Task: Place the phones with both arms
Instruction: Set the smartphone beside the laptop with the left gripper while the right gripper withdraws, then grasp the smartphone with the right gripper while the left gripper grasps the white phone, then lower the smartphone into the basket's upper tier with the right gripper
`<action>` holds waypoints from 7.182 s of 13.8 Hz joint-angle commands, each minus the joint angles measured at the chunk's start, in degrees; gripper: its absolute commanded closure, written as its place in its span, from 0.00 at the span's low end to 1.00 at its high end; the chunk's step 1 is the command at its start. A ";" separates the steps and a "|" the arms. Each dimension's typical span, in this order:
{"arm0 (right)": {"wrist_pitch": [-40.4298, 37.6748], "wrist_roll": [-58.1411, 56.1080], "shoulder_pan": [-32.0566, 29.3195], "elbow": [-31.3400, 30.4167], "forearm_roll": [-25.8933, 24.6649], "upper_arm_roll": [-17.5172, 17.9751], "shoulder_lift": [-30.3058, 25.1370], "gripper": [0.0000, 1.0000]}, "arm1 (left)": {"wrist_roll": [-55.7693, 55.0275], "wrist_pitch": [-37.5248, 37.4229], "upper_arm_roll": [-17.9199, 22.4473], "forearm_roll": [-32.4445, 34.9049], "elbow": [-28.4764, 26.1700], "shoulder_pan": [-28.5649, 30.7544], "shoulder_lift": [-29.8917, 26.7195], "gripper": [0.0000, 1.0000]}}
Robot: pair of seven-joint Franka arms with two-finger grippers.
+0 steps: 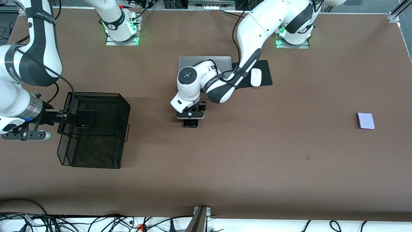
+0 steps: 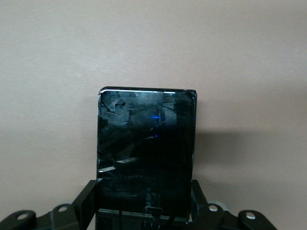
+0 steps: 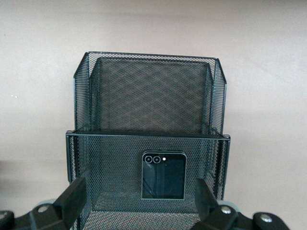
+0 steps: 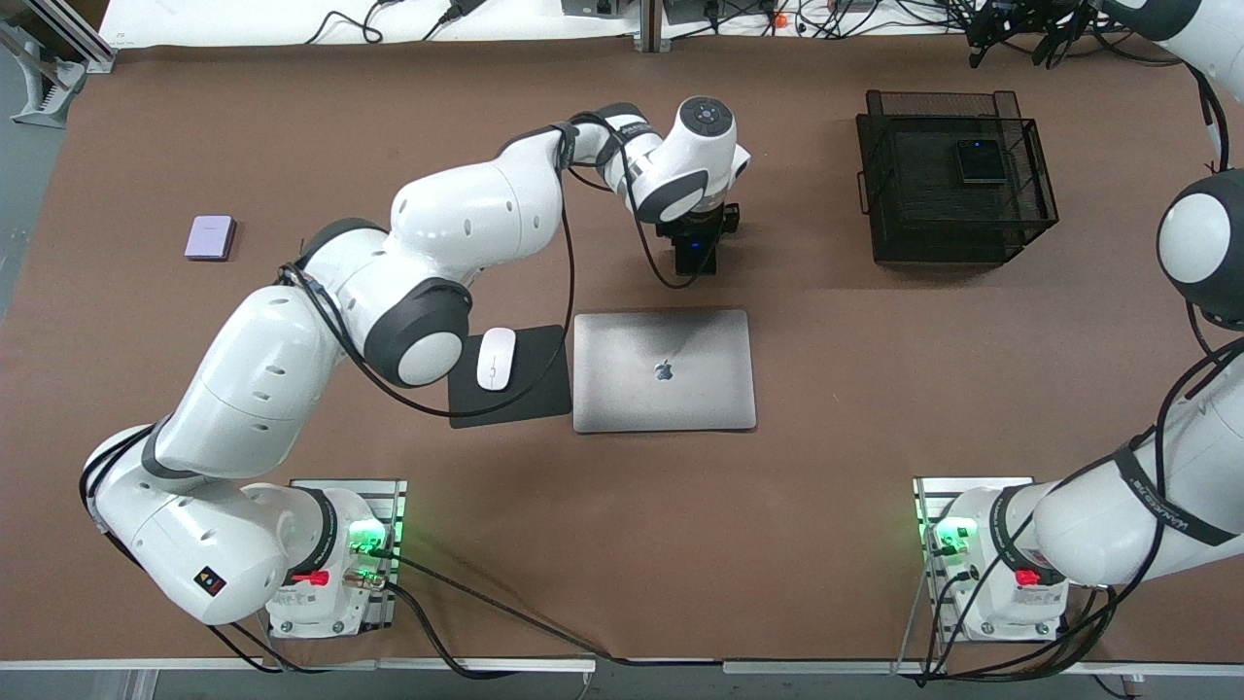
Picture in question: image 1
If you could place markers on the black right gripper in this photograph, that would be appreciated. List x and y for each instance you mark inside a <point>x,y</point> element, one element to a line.
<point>48,116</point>

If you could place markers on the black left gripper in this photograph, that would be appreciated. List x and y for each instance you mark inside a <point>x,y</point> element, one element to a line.
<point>190,122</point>

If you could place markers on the small black flip phone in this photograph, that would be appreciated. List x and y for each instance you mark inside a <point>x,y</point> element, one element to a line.
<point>84,119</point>

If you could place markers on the long black smartphone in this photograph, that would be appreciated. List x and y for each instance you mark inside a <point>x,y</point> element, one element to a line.
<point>190,123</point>

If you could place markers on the lavender white flip phone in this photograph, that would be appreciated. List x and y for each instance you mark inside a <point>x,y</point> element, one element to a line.
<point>366,121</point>

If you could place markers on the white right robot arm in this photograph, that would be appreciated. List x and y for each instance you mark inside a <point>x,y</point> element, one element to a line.
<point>48,58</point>

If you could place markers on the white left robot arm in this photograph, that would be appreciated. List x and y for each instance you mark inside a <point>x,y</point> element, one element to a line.
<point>257,25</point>

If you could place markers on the silver closed laptop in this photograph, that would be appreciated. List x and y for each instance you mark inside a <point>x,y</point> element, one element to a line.
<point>193,59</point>

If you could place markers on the white computer mouse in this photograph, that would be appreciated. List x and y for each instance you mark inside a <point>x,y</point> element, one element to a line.
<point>256,78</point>

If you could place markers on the black mouse pad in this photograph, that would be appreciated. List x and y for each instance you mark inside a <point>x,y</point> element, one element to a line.
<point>265,72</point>

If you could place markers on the white power strip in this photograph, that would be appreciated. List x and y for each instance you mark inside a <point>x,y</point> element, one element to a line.
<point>210,7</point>

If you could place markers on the orange plug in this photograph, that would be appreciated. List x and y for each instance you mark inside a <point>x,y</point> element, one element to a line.
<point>140,227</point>

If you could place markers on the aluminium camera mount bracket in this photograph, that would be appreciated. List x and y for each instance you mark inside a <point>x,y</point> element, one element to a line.
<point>198,222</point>

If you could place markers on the aluminium frame profile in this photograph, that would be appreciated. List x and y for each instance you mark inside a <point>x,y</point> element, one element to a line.
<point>393,16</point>

